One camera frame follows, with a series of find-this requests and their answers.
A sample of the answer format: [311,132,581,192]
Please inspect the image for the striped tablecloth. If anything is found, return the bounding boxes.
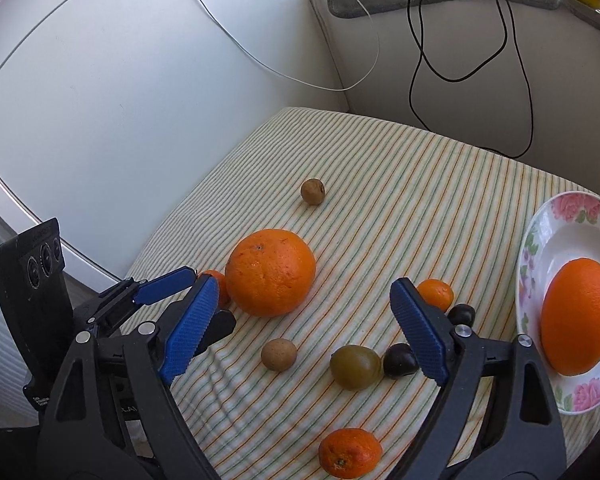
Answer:
[125,106,600,480]

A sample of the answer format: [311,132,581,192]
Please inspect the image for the small tangerine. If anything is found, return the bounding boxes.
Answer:
[198,270,231,308]

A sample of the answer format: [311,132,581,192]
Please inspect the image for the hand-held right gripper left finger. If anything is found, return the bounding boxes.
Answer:
[36,276,221,480]

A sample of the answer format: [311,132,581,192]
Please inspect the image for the dark purple plum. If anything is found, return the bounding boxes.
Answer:
[383,343,421,380]
[447,303,476,327]

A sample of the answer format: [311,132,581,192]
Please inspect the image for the black cable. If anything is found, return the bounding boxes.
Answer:
[406,0,535,159]

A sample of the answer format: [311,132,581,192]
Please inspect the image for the white cable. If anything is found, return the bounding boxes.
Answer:
[0,0,381,98]

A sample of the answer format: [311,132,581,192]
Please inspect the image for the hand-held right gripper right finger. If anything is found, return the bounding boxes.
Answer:
[389,277,568,480]

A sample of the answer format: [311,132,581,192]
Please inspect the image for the green-brown plum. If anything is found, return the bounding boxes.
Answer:
[329,344,383,390]

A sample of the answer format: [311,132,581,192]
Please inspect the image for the small brown longan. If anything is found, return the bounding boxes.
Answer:
[300,178,326,206]
[260,338,298,372]

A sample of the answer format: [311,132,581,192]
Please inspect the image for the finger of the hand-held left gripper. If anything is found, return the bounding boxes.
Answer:
[87,266,199,328]
[192,309,237,361]

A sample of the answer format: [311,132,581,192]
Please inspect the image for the large smooth oval orange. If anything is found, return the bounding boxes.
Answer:
[540,257,600,377]

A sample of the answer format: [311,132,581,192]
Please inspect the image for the floral white plate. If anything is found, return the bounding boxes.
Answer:
[515,191,600,415]

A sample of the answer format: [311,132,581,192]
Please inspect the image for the large dimpled orange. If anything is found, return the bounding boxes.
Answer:
[224,228,317,318]

